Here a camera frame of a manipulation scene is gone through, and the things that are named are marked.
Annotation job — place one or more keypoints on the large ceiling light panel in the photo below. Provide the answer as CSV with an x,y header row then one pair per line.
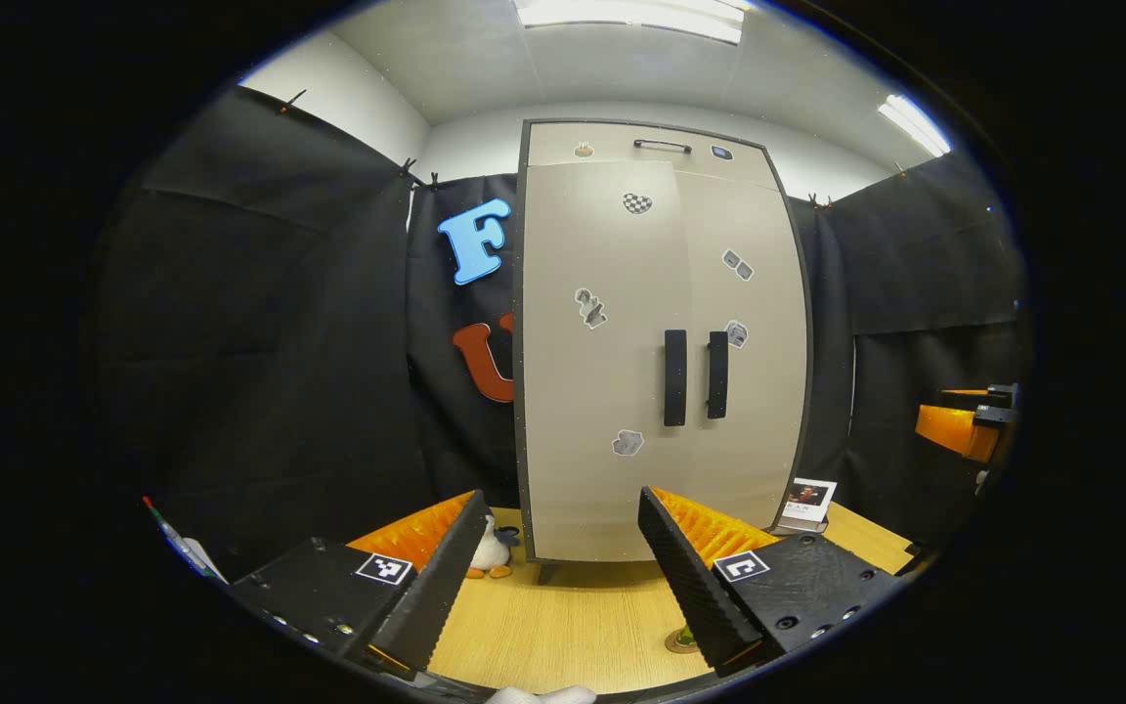
x,y
631,12

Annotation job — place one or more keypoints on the white framed photo card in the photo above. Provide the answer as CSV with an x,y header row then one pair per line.
x,y
807,501

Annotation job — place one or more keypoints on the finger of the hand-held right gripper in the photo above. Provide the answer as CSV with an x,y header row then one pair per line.
x,y
954,430

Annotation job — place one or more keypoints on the light grey cabinet drawer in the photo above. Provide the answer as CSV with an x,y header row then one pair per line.
x,y
612,142

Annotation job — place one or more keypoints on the white paper sheet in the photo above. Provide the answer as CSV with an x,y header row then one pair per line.
x,y
201,559

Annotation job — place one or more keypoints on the grey cabinet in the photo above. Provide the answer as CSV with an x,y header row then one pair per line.
x,y
518,391

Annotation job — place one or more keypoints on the narrow ceiling light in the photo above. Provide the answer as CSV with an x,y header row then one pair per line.
x,y
915,122

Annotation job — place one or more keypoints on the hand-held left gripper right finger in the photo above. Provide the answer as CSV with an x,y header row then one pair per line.
x,y
690,587

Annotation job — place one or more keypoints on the round brown coaster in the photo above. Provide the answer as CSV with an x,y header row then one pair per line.
x,y
678,645

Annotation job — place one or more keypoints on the light grey cabinet door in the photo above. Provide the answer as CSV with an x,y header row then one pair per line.
x,y
602,391
758,391

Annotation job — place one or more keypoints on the penguin plush toy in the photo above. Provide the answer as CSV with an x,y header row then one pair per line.
x,y
491,552

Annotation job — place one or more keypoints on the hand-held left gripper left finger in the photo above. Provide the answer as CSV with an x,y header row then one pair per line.
x,y
441,587

